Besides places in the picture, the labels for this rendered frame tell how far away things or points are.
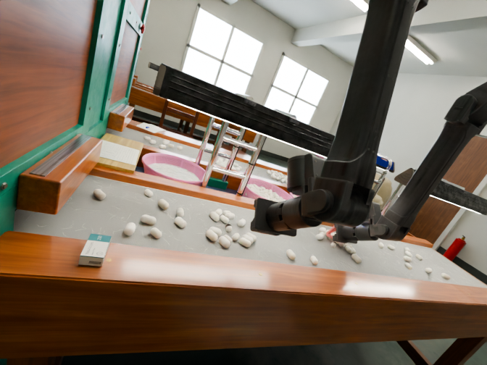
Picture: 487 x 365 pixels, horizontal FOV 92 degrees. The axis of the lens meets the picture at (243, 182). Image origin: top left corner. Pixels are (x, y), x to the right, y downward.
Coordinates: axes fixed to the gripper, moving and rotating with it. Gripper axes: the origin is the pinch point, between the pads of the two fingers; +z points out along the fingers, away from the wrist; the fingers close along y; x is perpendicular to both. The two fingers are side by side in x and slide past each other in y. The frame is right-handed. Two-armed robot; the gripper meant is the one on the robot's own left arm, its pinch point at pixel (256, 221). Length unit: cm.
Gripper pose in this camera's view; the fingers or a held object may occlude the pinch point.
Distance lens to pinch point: 57.5
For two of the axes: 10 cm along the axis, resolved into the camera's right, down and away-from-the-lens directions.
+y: -8.9, -2.4, -3.9
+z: -4.4, 2.5, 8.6
